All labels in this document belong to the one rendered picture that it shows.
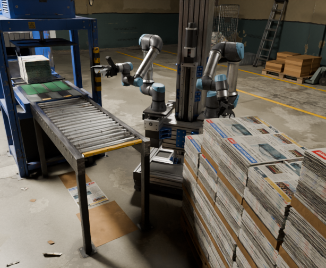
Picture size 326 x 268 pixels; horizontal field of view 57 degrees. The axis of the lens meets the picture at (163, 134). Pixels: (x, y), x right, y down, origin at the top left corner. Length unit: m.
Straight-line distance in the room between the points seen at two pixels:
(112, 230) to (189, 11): 1.90
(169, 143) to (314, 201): 1.88
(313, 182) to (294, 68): 7.10
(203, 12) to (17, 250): 2.34
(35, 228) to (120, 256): 0.78
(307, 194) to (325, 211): 0.08
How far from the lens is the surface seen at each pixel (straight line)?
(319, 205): 1.08
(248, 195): 1.44
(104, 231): 2.61
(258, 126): 1.87
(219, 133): 1.69
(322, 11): 8.94
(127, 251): 2.43
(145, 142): 2.16
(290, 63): 8.17
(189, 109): 2.72
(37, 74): 3.92
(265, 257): 1.45
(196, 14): 2.67
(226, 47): 2.38
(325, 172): 1.04
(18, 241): 2.70
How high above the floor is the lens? 1.72
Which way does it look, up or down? 24 degrees down
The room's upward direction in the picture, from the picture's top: 2 degrees clockwise
